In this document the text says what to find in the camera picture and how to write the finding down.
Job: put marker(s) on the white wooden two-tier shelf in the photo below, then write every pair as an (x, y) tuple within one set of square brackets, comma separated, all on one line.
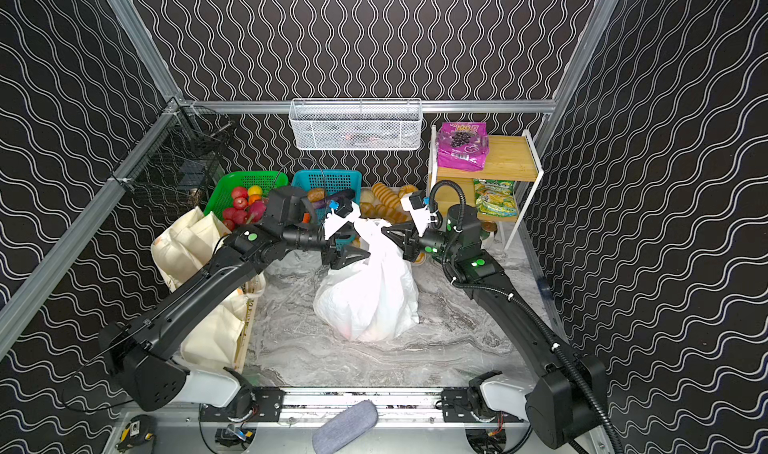
[(511, 158)]

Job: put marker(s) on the yellow black tape measure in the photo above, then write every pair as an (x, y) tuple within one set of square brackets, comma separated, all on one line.
[(138, 435)]

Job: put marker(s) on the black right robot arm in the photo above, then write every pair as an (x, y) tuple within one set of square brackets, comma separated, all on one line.
[(569, 397)]

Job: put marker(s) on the black wire wall basket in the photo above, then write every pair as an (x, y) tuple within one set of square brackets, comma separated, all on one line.
[(180, 168)]

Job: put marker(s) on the pumpkin shaped bread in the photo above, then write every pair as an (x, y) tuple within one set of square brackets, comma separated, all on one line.
[(407, 190)]

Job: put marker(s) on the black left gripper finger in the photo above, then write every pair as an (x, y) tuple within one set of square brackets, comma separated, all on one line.
[(348, 255), (346, 232)]

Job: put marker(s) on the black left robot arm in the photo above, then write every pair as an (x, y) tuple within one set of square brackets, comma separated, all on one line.
[(141, 356)]

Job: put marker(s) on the green yellow snack bag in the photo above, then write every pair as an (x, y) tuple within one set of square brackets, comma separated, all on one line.
[(495, 197)]

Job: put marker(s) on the grey cloth pad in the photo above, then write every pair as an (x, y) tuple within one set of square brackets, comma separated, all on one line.
[(345, 427)]

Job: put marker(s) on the pink dragon fruit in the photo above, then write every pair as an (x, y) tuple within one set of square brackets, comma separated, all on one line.
[(256, 211)]

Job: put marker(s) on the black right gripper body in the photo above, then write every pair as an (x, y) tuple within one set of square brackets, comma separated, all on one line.
[(414, 244)]

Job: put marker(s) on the green white can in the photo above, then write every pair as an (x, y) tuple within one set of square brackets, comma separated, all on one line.
[(489, 229)]

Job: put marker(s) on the white wire wall basket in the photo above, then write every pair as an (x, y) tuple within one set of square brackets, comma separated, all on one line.
[(356, 124)]

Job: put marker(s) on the teal plastic basket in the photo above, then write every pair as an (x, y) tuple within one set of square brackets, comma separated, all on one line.
[(338, 184)]

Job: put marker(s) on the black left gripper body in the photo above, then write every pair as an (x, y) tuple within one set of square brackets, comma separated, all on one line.
[(330, 253)]

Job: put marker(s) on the green plastic basket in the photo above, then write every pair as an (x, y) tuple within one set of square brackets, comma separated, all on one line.
[(236, 192)]

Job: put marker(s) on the left purple snack bag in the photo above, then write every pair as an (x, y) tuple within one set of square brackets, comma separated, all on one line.
[(462, 146)]

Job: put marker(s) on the white plastic bag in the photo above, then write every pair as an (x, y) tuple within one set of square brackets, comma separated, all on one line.
[(371, 300)]

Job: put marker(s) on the brown potato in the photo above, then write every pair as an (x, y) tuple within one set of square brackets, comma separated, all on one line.
[(316, 195)]

